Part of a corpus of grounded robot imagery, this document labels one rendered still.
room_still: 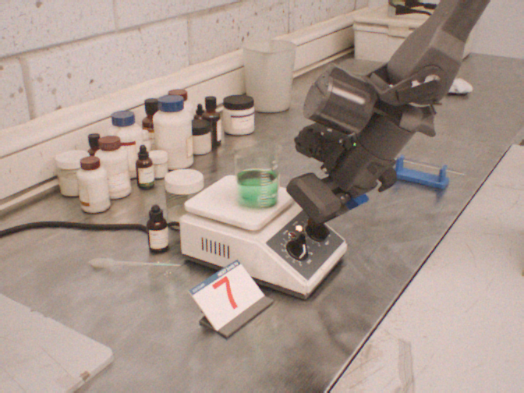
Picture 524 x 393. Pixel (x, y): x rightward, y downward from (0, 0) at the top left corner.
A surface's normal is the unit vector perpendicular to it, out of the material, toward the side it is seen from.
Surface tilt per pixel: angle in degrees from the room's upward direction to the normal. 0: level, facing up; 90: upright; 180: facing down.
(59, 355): 0
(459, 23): 90
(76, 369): 0
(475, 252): 0
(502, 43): 90
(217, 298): 40
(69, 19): 90
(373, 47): 94
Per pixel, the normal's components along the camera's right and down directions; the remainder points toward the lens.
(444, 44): 0.34, -0.02
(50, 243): 0.00, -0.89
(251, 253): -0.52, 0.38
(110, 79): 0.84, 0.25
